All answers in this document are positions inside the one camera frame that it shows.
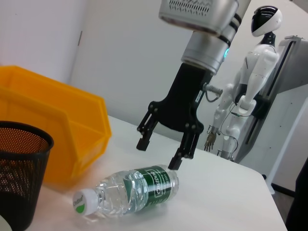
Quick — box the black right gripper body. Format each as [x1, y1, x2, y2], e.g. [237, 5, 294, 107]
[148, 63, 214, 135]

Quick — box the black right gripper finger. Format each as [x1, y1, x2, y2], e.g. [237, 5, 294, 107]
[136, 105, 159, 152]
[167, 127, 204, 171]

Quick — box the clear green-label water bottle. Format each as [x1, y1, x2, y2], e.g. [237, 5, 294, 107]
[72, 164, 180, 216]

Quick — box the black mesh pen holder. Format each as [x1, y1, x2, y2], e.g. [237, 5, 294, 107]
[0, 121, 55, 231]

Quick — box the green translucent glass fruit plate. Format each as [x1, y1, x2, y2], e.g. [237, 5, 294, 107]
[0, 214, 12, 231]

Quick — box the white humanoid robot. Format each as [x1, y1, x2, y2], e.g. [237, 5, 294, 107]
[204, 5, 283, 159]

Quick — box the yellow plastic bin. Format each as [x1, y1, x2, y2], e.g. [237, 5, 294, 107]
[0, 65, 113, 191]

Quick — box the dark background furniture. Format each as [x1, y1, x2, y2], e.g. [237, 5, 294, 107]
[285, 158, 308, 231]

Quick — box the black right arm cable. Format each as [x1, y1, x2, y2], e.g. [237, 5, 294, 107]
[202, 83, 223, 103]

